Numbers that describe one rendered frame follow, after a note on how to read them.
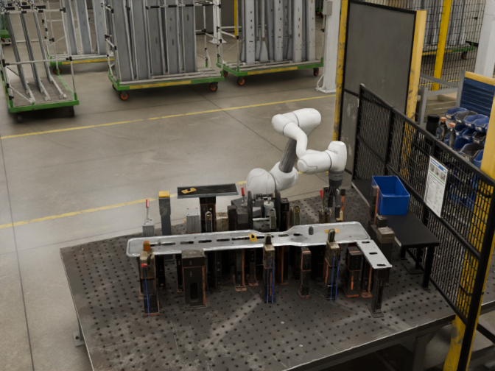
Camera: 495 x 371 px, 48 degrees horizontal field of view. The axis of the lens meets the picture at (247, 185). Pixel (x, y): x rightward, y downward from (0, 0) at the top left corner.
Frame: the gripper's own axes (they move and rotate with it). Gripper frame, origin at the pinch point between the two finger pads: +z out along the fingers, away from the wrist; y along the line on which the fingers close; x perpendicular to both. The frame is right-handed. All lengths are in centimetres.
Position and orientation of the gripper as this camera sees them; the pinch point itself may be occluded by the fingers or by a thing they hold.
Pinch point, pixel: (333, 210)
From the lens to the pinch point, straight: 321.6
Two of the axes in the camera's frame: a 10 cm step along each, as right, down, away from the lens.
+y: 1.4, 4.0, -9.0
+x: 9.9, -0.6, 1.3
